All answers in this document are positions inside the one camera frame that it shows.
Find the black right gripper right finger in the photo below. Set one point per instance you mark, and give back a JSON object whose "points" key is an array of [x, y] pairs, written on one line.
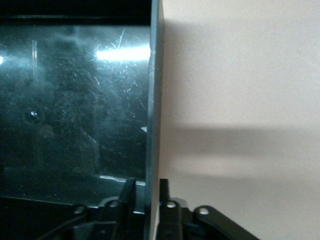
{"points": [[175, 220]]}

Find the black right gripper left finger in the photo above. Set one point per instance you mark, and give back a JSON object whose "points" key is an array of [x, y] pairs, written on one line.
{"points": [[125, 200]]}

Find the black plastic box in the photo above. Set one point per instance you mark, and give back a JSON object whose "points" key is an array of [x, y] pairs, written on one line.
{"points": [[75, 100]]}

